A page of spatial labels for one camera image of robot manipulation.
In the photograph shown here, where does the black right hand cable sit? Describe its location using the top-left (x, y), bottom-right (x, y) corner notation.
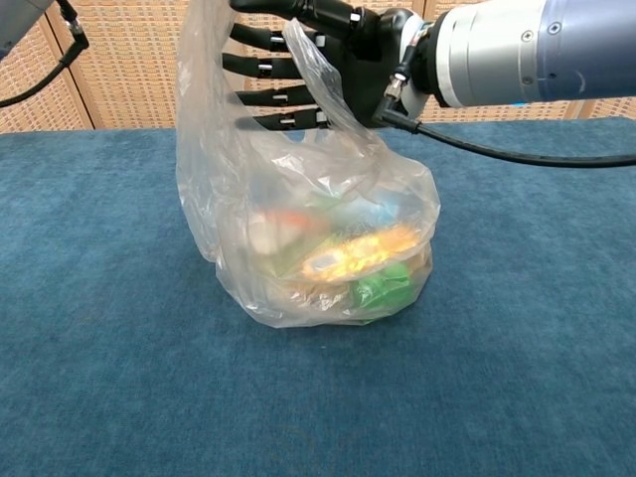
top-left (372, 47), bottom-right (636, 168)

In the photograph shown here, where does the woven rattan folding screen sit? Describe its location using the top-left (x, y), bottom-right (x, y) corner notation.
top-left (0, 0), bottom-right (636, 133)

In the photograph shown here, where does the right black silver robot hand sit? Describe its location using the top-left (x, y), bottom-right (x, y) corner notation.
top-left (221, 0), bottom-right (421, 133)

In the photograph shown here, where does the yellow snack packet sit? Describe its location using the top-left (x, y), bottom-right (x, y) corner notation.
top-left (300, 226), bottom-right (421, 286)

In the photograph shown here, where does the clear plastic shopping bag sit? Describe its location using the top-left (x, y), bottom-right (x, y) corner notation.
top-left (174, 0), bottom-right (443, 331)

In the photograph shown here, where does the light blue snack packet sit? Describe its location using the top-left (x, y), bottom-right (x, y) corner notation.
top-left (367, 198), bottom-right (404, 226)

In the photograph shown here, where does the green snack packet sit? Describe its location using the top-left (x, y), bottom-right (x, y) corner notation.
top-left (350, 262), bottom-right (414, 312)

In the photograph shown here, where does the blue carpet table mat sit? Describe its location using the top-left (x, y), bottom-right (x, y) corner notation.
top-left (0, 114), bottom-right (636, 477)

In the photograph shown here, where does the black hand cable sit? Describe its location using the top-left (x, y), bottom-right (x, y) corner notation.
top-left (0, 0), bottom-right (91, 108)
top-left (372, 47), bottom-right (636, 168)

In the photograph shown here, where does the orange snack packet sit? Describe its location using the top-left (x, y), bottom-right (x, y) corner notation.
top-left (277, 211), bottom-right (320, 233)

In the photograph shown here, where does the beige round packet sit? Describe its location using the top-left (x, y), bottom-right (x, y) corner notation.
top-left (247, 213), bottom-right (290, 255)

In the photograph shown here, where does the black left hand cable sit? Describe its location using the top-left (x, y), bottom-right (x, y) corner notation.
top-left (0, 0), bottom-right (91, 108)

